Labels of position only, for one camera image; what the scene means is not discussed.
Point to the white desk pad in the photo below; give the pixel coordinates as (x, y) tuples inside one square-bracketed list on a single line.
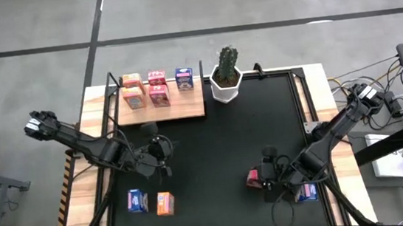
[(392, 165)]

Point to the black table clamp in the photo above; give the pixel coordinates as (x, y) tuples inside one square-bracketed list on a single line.
[(258, 68)]

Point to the black desk beam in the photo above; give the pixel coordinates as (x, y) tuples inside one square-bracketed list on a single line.
[(386, 146)]

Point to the red Froot Loops cereal box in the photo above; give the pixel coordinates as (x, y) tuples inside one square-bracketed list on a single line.
[(252, 179), (159, 96), (157, 77)]

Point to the white metal bracket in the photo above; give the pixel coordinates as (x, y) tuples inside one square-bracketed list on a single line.
[(309, 127)]

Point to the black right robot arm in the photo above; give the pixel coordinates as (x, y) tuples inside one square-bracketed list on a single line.
[(330, 137)]

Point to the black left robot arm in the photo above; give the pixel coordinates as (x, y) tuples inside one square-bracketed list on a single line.
[(78, 139)]

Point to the green cactus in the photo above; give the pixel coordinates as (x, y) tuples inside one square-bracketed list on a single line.
[(228, 64)]

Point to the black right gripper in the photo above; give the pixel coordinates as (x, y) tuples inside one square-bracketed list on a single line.
[(274, 174)]

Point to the yellow black hazard tape strip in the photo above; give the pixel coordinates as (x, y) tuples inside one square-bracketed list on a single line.
[(63, 204)]

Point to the black table mat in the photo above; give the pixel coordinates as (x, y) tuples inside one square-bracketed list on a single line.
[(210, 164)]

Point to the black metal shelf frame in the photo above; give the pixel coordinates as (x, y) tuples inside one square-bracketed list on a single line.
[(201, 72)]

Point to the wooden shelf board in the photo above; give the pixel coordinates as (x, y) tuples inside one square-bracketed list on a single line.
[(186, 105)]

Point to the blue Frosted Flakes cereal box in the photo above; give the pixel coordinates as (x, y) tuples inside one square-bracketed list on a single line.
[(137, 200), (184, 78), (307, 193)]

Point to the black aluminium rig frame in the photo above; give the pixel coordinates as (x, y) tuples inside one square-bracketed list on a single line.
[(104, 211)]

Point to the orange Mini Wheats cereal box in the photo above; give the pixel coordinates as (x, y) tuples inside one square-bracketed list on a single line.
[(134, 98), (132, 80), (165, 203)]

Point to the white plant pot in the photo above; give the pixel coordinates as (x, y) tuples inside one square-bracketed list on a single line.
[(225, 94)]

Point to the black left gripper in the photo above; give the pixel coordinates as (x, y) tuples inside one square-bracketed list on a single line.
[(154, 156)]

